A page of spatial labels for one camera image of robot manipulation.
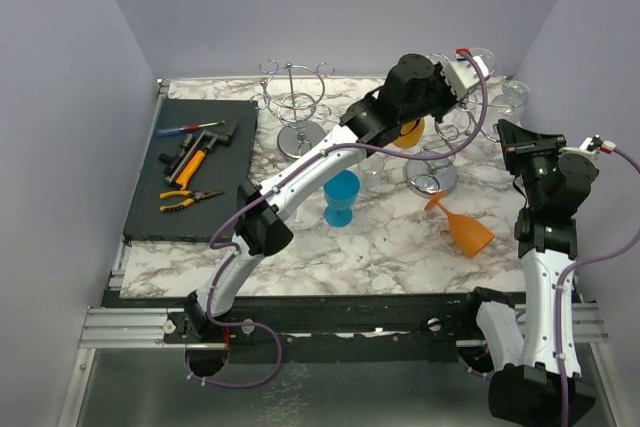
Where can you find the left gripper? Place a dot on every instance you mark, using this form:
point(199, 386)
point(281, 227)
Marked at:
point(448, 96)

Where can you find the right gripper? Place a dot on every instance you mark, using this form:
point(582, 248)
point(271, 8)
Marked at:
point(516, 144)

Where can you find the yellow plastic goblet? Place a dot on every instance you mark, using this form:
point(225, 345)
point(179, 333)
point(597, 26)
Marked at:
point(410, 134)

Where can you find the clear ribbed wine glass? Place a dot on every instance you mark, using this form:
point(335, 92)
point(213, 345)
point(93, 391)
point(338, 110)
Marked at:
point(513, 99)

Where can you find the tall clear flute glass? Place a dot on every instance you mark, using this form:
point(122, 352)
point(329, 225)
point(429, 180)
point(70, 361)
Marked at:
point(487, 57)

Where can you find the short ribbed clear glass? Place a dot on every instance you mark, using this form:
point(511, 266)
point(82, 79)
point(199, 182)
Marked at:
point(370, 171)

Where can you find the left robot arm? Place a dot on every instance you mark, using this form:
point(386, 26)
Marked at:
point(414, 88)

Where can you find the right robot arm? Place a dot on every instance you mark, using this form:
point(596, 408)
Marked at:
point(537, 377)

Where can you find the scrolled chrome glass rack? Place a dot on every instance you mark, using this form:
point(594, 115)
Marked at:
point(428, 177)

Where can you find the round chrome glass rack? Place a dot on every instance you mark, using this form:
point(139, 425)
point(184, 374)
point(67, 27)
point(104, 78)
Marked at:
point(292, 94)

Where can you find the orange plastic goblet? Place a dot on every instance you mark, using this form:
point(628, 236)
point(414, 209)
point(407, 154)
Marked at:
point(468, 233)

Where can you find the blue plastic goblet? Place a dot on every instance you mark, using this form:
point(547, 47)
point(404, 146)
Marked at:
point(340, 194)

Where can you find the dark tool mat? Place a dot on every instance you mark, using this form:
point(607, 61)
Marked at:
point(223, 169)

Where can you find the black orange hammer tool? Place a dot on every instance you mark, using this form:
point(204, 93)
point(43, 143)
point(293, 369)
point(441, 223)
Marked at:
point(196, 154)

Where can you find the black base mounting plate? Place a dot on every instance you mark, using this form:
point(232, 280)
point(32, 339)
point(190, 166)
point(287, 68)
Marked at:
point(304, 329)

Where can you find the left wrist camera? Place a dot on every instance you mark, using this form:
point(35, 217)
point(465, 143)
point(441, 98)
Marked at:
point(464, 72)

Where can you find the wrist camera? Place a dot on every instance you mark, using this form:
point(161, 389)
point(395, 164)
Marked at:
point(591, 147)
point(464, 72)

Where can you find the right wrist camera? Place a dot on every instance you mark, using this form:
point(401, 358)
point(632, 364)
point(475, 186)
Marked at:
point(591, 147)

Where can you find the yellow handled pliers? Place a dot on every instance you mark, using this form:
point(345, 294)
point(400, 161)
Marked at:
point(188, 198)

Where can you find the blue handled screwdriver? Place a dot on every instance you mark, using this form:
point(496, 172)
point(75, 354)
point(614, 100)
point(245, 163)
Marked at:
point(188, 128)

